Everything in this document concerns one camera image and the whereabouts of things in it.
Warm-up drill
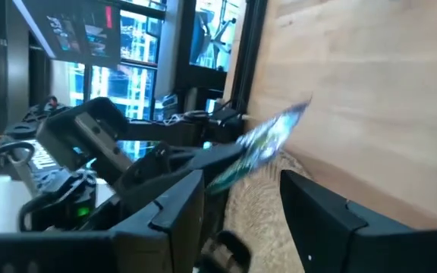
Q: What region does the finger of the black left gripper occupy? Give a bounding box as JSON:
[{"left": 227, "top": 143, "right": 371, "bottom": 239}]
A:
[
  {"left": 125, "top": 119, "right": 244, "bottom": 149},
  {"left": 116, "top": 143, "right": 247, "bottom": 208}
]

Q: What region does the black metal table frame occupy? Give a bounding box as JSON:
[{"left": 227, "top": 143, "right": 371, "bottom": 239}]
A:
[{"left": 228, "top": 0, "right": 269, "bottom": 115}]

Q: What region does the round woven placemat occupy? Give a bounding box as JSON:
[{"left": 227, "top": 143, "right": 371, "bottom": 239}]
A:
[{"left": 224, "top": 150, "right": 315, "bottom": 273}]

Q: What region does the dark green tea packet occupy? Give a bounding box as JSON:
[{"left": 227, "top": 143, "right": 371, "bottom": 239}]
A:
[{"left": 206, "top": 99, "right": 313, "bottom": 195}]

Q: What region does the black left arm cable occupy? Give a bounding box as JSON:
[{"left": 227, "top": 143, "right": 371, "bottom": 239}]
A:
[{"left": 0, "top": 140, "right": 36, "bottom": 168}]

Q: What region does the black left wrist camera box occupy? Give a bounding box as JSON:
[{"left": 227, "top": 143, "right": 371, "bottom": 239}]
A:
[{"left": 35, "top": 96, "right": 133, "bottom": 184}]

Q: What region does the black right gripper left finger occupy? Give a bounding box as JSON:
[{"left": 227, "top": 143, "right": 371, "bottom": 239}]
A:
[{"left": 0, "top": 169, "right": 206, "bottom": 273}]

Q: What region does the large window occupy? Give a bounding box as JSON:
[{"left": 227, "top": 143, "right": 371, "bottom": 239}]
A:
[{"left": 66, "top": 0, "right": 247, "bottom": 160}]

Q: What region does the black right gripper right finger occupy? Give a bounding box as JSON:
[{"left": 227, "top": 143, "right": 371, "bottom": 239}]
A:
[{"left": 280, "top": 169, "right": 437, "bottom": 273}]

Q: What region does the black monitor with red stripe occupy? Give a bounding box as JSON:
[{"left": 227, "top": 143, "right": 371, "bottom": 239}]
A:
[{"left": 12, "top": 0, "right": 124, "bottom": 70}]

